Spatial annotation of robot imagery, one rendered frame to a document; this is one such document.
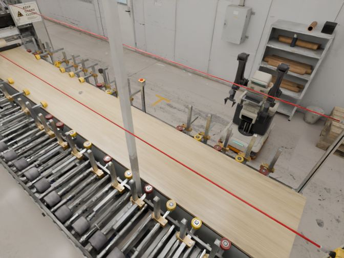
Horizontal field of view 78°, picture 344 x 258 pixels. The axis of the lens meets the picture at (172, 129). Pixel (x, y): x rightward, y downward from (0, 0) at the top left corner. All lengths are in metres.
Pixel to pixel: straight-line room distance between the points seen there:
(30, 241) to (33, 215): 0.33
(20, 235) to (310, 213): 3.51
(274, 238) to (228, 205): 0.39
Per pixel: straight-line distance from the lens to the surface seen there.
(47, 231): 3.08
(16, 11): 5.13
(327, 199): 3.65
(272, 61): 4.31
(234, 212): 1.93
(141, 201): 1.94
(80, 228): 1.97
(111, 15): 1.13
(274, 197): 2.13
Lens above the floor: 2.56
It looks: 42 degrees down
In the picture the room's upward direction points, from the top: 2 degrees clockwise
